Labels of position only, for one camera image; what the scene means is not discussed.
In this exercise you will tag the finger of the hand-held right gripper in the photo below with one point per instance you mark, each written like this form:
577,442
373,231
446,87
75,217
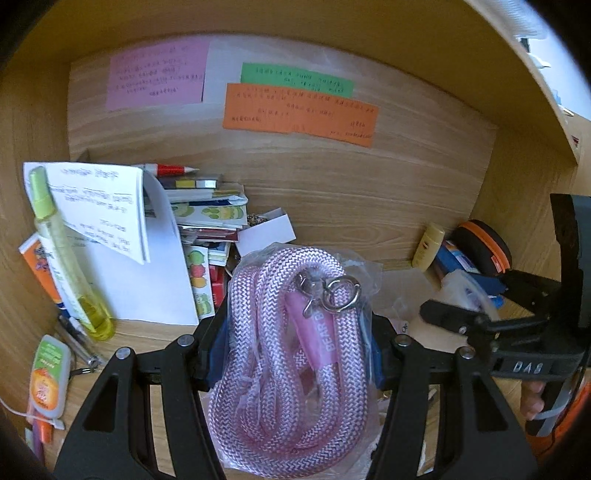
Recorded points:
443,314
531,288

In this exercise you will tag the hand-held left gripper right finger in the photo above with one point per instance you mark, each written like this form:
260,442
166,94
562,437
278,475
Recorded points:
379,369

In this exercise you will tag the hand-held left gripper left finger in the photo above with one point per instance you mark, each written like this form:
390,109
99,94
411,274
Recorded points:
218,355

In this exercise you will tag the wooden desktop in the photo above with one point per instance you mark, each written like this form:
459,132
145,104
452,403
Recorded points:
147,331

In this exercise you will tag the person's right hand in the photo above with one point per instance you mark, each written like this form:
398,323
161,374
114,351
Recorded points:
532,399

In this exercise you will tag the crumpled clear plastic bag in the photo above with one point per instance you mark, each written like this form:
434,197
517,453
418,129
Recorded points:
466,293

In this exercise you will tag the blue patchwork pouch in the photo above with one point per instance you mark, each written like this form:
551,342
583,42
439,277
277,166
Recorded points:
455,259

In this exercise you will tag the black and orange case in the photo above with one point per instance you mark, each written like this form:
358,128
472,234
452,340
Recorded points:
485,242

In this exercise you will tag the yellow tube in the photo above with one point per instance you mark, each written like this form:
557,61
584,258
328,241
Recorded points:
427,247

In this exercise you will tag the fruit sticker sheet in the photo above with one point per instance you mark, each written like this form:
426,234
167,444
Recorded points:
198,281

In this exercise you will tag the white curved paper sheet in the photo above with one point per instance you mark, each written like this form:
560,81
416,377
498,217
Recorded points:
152,281

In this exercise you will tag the small white box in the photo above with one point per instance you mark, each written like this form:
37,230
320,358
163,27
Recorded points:
270,233

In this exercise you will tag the bundle of dark pens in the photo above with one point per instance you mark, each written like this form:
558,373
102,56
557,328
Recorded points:
78,341

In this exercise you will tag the pile of small trinkets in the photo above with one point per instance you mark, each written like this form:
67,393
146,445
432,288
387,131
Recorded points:
256,219

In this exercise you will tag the pile of booklets and cards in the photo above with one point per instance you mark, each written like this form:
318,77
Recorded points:
207,212

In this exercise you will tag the white orange-label small bottle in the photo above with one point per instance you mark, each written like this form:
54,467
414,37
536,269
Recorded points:
48,374

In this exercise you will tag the handwritten white paper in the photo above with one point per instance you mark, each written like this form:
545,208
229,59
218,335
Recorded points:
101,207

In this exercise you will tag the yellow-green spray bottle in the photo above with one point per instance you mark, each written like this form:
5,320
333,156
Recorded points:
60,249

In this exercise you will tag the orange pen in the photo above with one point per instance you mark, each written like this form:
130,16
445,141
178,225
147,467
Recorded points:
42,431

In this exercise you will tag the red and white pen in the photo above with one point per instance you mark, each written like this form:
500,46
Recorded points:
171,170

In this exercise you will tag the orange box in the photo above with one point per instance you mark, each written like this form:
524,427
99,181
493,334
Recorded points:
39,263

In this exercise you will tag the wooden shelf board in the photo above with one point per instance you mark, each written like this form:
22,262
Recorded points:
461,55

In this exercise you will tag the orange paper note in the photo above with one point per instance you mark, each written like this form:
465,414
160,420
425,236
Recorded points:
295,113

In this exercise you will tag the green paper note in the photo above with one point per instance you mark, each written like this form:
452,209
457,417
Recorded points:
295,79

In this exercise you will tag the pink paper note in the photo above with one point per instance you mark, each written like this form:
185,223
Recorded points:
154,74

